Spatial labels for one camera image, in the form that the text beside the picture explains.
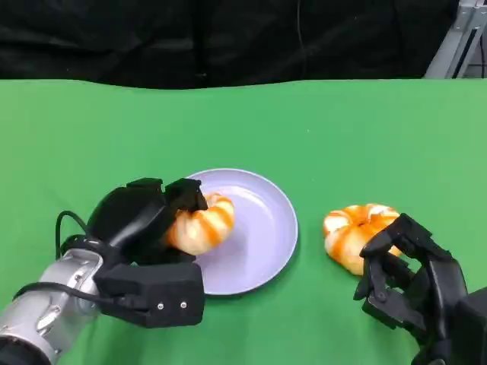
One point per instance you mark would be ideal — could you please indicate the green table cloth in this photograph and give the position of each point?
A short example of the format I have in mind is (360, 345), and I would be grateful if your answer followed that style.
(243, 129)

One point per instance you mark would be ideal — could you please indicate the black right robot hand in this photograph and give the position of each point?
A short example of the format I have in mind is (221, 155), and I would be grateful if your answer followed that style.
(443, 285)

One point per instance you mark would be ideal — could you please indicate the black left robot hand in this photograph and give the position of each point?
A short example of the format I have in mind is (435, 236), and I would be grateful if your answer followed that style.
(133, 216)

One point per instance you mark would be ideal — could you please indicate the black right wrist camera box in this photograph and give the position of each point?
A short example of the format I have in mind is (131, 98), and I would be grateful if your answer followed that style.
(475, 327)

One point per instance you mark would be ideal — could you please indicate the orange and white toy bread roll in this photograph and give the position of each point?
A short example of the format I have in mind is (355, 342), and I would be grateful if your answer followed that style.
(205, 228)
(348, 232)

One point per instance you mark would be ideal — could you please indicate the black backdrop curtain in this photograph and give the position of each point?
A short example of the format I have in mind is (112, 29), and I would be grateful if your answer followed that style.
(152, 38)

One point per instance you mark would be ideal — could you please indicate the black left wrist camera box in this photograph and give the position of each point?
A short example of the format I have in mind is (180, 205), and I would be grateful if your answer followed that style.
(160, 292)

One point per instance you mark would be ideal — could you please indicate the lilac plate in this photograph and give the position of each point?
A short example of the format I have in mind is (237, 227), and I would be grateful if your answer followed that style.
(258, 243)

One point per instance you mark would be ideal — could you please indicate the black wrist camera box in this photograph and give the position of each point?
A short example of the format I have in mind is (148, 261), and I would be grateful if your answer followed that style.
(475, 327)
(160, 292)

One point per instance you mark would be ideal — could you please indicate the grey metal frame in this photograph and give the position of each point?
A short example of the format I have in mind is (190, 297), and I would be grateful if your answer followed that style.
(454, 49)

